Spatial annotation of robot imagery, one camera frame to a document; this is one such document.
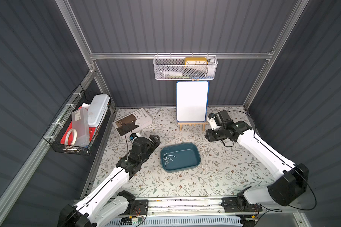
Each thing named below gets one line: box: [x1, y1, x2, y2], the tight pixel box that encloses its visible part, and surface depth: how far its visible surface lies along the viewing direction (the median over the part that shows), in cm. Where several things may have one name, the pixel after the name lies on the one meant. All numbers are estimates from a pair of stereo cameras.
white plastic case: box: [87, 93, 111, 128], surface depth 75 cm
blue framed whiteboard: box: [176, 80, 210, 123], surface depth 93 cm
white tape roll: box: [65, 128, 78, 146], surface depth 65 cm
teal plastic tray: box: [160, 142, 201, 173], surface depth 93 cm
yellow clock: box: [184, 57, 208, 65], surface depth 90 cm
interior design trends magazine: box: [111, 107, 153, 138], surface depth 108 cm
